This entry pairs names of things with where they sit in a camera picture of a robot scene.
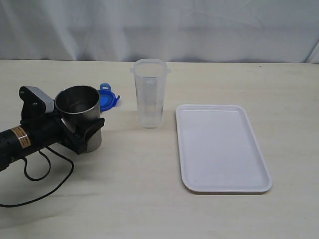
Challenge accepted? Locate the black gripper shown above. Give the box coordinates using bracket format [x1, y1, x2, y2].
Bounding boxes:
[19, 86, 105, 155]

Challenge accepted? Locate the stainless steel cup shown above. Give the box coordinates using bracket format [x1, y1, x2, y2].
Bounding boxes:
[55, 85, 102, 152]

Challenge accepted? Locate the blue plastic lid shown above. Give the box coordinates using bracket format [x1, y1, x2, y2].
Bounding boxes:
[98, 83, 120, 112]

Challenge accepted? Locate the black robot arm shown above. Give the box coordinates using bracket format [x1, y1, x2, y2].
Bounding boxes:
[0, 86, 105, 170]

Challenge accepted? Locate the clear plastic tall container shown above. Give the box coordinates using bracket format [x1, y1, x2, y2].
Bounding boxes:
[130, 59, 171, 128]

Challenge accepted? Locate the white rectangular tray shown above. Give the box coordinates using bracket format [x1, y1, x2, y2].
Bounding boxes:
[175, 104, 273, 194]

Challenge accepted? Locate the white curtain backdrop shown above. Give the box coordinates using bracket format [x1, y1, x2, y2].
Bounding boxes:
[0, 0, 319, 63]

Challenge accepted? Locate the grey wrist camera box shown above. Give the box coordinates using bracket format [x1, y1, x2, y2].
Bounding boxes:
[26, 86, 54, 113]

